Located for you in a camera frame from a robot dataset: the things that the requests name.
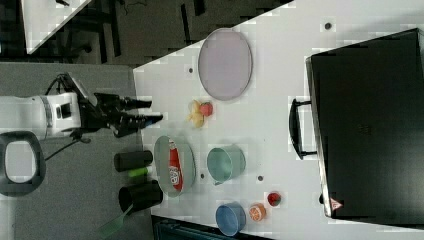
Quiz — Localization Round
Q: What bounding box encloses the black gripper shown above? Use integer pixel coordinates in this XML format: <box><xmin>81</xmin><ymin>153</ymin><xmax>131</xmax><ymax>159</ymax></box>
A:
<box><xmin>77</xmin><ymin>93</ymin><xmax>163</xmax><ymax>138</ymax></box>

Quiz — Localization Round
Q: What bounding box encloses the red ketchup bottle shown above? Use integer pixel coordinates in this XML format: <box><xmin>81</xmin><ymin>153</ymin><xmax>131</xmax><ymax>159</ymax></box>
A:
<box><xmin>168</xmin><ymin>140</ymin><xmax>183</xmax><ymax>191</ymax></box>

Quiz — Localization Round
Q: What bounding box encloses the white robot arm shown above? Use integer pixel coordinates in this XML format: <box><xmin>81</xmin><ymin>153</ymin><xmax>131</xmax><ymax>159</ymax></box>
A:
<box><xmin>1</xmin><ymin>93</ymin><xmax>163</xmax><ymax>140</ymax></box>

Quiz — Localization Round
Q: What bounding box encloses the green oval strainer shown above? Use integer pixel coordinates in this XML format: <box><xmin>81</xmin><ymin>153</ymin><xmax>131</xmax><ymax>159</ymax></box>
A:
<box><xmin>154</xmin><ymin>136</ymin><xmax>196</xmax><ymax>198</ymax></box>

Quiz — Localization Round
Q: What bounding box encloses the black cylinder upper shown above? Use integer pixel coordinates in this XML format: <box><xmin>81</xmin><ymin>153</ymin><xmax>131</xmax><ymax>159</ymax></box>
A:
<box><xmin>114</xmin><ymin>150</ymin><xmax>153</xmax><ymax>172</ymax></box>

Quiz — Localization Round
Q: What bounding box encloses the green small object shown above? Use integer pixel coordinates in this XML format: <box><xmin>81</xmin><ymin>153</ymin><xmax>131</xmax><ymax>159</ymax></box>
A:
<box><xmin>128</xmin><ymin>167</ymin><xmax>149</xmax><ymax>178</ymax></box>

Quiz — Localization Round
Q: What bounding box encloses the peeled toy banana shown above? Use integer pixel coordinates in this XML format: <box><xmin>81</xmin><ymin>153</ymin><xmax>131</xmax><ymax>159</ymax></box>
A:
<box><xmin>187</xmin><ymin>100</ymin><xmax>204</xmax><ymax>128</ymax></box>

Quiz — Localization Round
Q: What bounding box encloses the red toy strawberry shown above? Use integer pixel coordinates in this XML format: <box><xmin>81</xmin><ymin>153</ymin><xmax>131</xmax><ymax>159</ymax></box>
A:
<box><xmin>200</xmin><ymin>102</ymin><xmax>213</xmax><ymax>116</ymax></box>

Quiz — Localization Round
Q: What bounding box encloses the green mug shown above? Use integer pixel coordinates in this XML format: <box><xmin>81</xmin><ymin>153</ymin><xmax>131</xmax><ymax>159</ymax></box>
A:
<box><xmin>207</xmin><ymin>145</ymin><xmax>246</xmax><ymax>185</ymax></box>

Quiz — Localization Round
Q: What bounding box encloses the purple round plate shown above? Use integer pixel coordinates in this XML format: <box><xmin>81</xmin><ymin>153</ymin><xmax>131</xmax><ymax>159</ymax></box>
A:
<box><xmin>197</xmin><ymin>28</ymin><xmax>253</xmax><ymax>101</ymax></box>

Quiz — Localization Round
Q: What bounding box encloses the blue cup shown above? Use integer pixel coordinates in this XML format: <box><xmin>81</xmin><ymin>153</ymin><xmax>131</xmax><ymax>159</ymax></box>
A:
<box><xmin>215</xmin><ymin>202</ymin><xmax>246</xmax><ymax>237</ymax></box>

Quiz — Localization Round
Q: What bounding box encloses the orange slice toy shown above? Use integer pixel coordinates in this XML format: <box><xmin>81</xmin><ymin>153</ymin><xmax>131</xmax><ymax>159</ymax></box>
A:
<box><xmin>249</xmin><ymin>203</ymin><xmax>266</xmax><ymax>222</ymax></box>

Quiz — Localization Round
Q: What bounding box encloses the small red toy fruit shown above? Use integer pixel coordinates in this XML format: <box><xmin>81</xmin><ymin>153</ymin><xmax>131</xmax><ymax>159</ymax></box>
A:
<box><xmin>267</xmin><ymin>192</ymin><xmax>281</xmax><ymax>207</ymax></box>

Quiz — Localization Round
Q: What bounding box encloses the black toaster oven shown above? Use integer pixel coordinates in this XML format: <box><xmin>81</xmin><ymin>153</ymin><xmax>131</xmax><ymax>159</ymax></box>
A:
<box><xmin>305</xmin><ymin>28</ymin><xmax>424</xmax><ymax>229</ymax></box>

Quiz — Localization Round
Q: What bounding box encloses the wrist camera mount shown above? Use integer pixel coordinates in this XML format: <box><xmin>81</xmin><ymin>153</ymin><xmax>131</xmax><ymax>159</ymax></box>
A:
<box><xmin>63</xmin><ymin>73</ymin><xmax>97</xmax><ymax>106</ymax></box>

